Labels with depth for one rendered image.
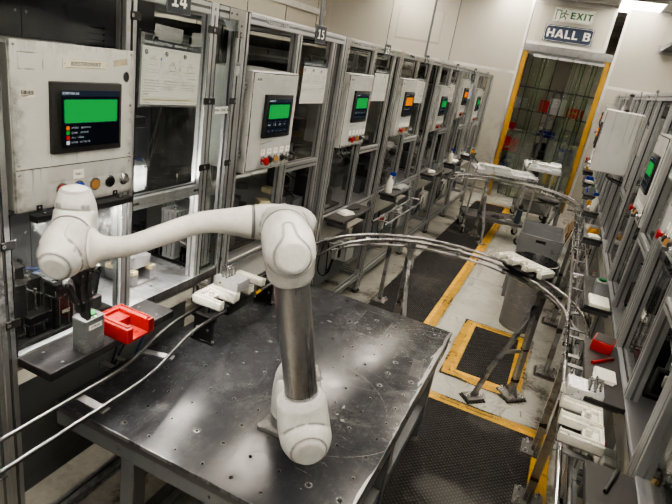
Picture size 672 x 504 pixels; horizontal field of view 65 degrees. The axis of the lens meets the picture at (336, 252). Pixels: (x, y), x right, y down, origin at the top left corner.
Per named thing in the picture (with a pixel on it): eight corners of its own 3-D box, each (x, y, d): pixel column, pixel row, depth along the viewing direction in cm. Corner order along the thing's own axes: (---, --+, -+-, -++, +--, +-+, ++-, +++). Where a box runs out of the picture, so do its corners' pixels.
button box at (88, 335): (85, 354, 168) (85, 321, 164) (67, 346, 170) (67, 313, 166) (105, 344, 175) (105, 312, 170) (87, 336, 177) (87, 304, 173)
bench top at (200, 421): (330, 557, 145) (332, 547, 143) (54, 410, 181) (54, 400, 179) (450, 339, 276) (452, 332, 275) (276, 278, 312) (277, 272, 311)
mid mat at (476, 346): (518, 402, 347) (519, 400, 346) (438, 372, 365) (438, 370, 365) (531, 340, 434) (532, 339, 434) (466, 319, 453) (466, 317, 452)
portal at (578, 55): (562, 213, 917) (613, 55, 827) (484, 194, 963) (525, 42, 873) (562, 212, 926) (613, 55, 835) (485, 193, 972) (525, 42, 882)
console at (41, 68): (23, 217, 145) (15, 39, 129) (-45, 192, 155) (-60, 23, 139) (136, 193, 182) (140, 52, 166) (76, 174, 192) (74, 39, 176)
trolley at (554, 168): (548, 234, 770) (569, 169, 736) (508, 224, 782) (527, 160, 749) (544, 220, 847) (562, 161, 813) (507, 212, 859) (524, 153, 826)
